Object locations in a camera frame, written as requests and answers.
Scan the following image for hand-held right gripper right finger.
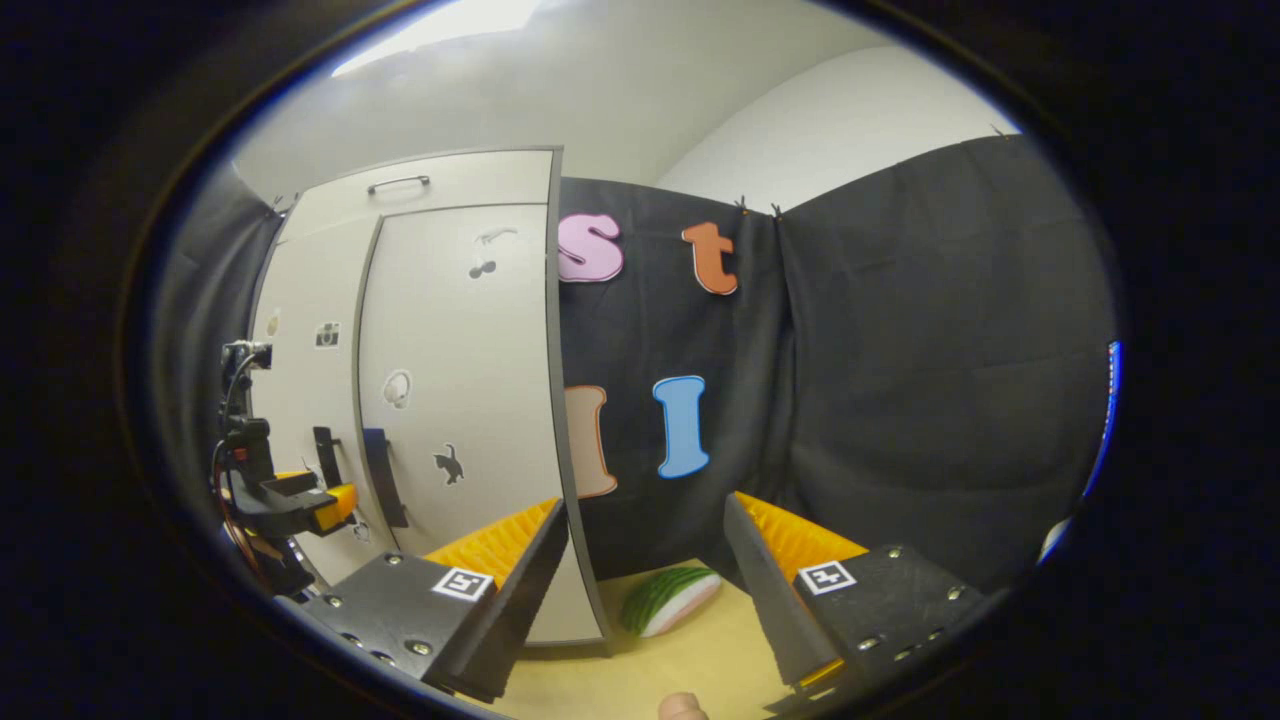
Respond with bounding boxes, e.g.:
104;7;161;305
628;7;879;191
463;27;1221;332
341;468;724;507
722;490;1006;691

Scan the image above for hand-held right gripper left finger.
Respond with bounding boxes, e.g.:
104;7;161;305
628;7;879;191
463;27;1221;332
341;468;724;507
300;498;571;703

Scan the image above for white cabinet door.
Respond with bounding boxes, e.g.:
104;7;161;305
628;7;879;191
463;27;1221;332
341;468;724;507
248;225;381;591
357;203;606;646

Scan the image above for white and grey cabinet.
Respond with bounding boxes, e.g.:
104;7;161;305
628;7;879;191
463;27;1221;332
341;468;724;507
245;147;613;656

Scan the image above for watermelon slice toy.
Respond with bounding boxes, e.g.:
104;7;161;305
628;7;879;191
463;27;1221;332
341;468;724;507
620;566;723;639

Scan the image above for white drawer front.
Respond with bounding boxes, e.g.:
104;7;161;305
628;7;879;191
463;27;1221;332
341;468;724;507
275;150;556;241

